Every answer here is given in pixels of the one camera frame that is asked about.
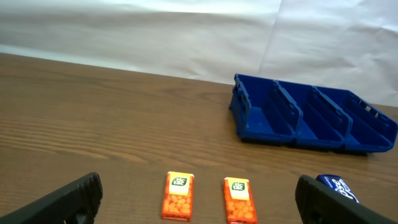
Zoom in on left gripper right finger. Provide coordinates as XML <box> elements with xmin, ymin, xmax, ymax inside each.
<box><xmin>294</xmin><ymin>174</ymin><xmax>398</xmax><ymax>224</ymax></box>

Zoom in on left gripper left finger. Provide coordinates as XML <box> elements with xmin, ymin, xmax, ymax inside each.
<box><xmin>0</xmin><ymin>172</ymin><xmax>104</xmax><ymax>224</ymax></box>

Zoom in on blue candy pack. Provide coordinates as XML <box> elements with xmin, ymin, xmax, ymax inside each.
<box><xmin>315</xmin><ymin>174</ymin><xmax>361</xmax><ymax>204</ymax></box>

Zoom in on orange candy box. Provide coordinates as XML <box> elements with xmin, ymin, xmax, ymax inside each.
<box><xmin>223</xmin><ymin>177</ymin><xmax>259</xmax><ymax>224</ymax></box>
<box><xmin>160</xmin><ymin>170</ymin><xmax>195</xmax><ymax>223</ymax></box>

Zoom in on blue tray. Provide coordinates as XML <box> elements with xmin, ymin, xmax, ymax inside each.
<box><xmin>228</xmin><ymin>73</ymin><xmax>398</xmax><ymax>156</ymax></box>

